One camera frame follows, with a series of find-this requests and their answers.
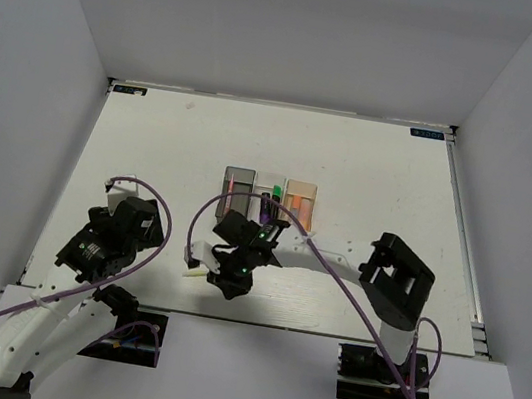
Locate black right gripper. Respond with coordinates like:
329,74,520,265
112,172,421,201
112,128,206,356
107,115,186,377
203,239,260,302

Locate yellow pen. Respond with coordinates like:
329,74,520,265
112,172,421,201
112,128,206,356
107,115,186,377
182,269,207,278

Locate purple cap black highlighter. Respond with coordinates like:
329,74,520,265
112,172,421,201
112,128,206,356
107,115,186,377
259,192,271,225

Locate pink pen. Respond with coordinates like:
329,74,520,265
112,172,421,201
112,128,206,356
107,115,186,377
223,173,235,214

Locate dark grey transparent container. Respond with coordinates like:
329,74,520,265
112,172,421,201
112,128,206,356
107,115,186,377
215,166,256,222

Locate green cap black highlighter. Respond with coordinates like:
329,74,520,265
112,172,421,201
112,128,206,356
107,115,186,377
269,185,283,220

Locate orange yellow clear tube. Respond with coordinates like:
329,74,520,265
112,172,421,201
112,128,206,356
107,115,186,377
287,194,302,213

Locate orange cap clear tube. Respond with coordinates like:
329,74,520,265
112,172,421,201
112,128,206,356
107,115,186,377
298,197,313,222

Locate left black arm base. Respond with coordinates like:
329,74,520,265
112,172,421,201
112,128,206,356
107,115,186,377
79,284,169,368

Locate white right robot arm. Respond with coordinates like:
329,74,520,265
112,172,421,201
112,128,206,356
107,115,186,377
190,210,436,380

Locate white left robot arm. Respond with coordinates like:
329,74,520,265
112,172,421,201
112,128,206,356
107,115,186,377
0,194,165,399

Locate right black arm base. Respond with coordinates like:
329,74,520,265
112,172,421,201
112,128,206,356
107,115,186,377
335,343,430,399

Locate clear transparent container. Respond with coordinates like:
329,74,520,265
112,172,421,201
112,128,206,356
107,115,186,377
247,171,286,224

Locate orange transparent container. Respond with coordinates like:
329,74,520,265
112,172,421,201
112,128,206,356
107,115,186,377
283,179,318,232

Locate left corner label sticker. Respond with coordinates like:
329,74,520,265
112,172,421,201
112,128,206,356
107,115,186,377
112,84,148,96

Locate corner label sticker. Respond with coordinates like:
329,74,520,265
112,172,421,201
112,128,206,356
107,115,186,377
112,84,148,96
410,127,445,141

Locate right corner label sticker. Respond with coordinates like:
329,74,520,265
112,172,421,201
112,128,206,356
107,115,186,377
410,127,445,141

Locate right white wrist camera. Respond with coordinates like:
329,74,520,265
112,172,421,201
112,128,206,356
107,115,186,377
184,240,220,274

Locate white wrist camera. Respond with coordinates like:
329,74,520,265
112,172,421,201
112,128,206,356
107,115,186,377
104,179,139,214
184,240,220,274

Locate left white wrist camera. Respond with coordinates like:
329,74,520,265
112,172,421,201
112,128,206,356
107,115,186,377
104,179,139,214

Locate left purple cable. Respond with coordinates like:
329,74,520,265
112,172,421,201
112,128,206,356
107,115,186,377
0,156,181,397

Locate purple cable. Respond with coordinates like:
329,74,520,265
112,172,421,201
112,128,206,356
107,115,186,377
0,156,181,397
166,185,463,399

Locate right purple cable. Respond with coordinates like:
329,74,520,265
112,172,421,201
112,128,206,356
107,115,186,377
166,185,463,399

